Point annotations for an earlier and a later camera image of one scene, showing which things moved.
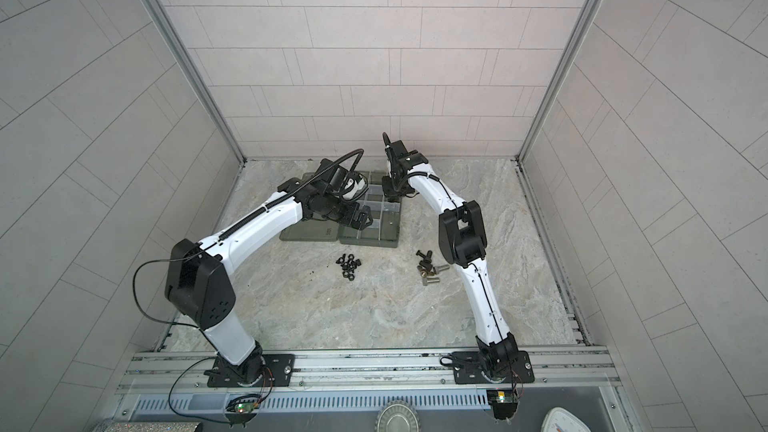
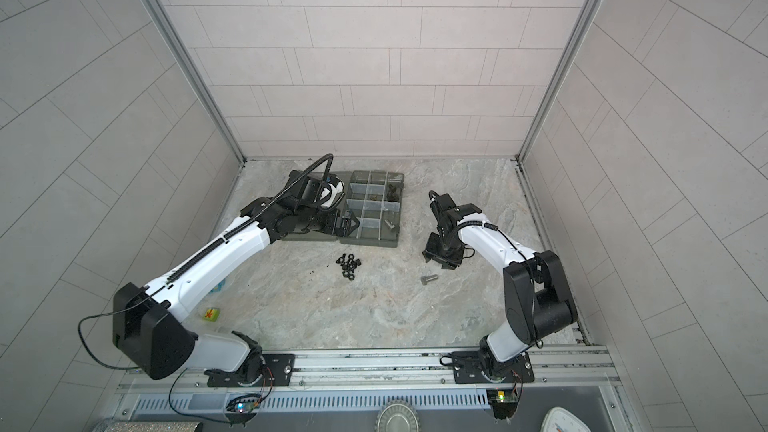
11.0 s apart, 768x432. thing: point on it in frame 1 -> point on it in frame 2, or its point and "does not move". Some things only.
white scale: x=558 y=419 does not move
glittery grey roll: x=175 y=426 does not move
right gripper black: x=390 y=190 -> x=447 y=263
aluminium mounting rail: x=429 y=369 does not move
